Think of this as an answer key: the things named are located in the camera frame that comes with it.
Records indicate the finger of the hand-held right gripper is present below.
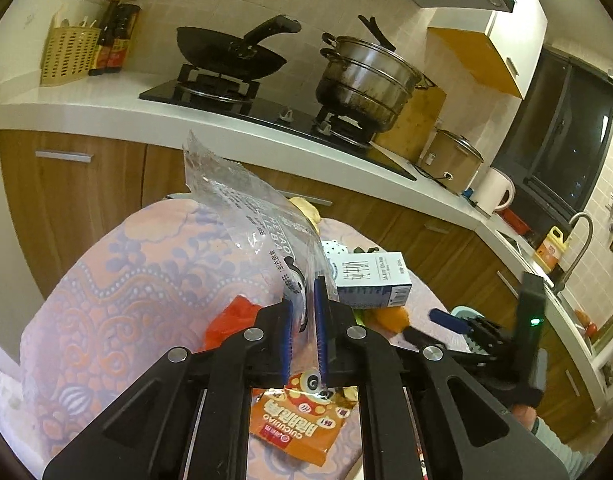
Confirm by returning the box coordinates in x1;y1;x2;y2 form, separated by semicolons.
402;326;487;359
429;309;483;334

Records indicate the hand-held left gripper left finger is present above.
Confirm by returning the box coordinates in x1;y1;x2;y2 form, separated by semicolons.
42;300;300;480

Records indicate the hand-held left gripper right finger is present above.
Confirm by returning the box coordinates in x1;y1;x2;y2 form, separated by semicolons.
313;277;572;480

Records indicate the dotted white paper cup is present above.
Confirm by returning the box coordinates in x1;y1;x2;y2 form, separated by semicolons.
322;238;350;261

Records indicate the clear plastic bag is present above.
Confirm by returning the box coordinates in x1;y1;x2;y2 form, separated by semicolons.
182;130;336;361

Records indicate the person's right forearm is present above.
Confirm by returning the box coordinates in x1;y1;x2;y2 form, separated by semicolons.
511;404;603;468

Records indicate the red plastic wrapper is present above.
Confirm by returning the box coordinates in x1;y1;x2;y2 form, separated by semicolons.
203;296;263;354

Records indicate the white and blue milk carton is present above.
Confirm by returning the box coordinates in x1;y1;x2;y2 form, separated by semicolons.
326;251;413;310

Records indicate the orange snack packet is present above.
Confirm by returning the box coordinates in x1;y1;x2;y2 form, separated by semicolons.
250;369;360;467

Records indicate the yellow detergent bottle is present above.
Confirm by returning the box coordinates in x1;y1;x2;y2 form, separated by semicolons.
535;226;570;272

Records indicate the steel faucet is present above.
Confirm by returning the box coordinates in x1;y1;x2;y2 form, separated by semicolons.
553;212;595;296

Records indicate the red container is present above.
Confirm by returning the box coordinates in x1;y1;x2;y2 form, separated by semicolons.
499;208;532;235

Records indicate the white electric kettle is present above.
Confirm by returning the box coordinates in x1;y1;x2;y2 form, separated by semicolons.
473;167;516;216

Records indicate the floral patterned tablecloth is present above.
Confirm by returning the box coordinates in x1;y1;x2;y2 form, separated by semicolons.
19;194;469;480

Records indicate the rice cooker with glass lid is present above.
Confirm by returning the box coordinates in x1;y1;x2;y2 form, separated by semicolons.
418;129;485;195

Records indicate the wooden cutting board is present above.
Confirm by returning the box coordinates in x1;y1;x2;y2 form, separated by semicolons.
373;85;447;162

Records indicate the dark window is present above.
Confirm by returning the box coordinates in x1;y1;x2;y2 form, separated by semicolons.
490;44;613;212

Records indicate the black gas stove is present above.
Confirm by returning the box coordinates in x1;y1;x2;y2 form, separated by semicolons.
139;64;418;182

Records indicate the wooden lower cabinet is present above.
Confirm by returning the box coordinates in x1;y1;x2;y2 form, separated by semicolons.
0;129;600;441

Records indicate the steel steamer pot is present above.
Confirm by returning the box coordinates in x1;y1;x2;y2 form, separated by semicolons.
315;16;437;134

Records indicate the black wok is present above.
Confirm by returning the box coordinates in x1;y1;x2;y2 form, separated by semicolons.
176;15;302;82

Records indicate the yellow utensil basket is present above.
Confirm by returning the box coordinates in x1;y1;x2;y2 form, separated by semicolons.
40;25;103;87

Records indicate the silver cabinet handle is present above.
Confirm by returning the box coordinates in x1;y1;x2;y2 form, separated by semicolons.
35;149;94;164
275;190;333;207
497;271;520;299

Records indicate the white and orange wall cabinet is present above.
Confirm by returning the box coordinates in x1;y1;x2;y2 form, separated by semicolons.
426;0;548;100

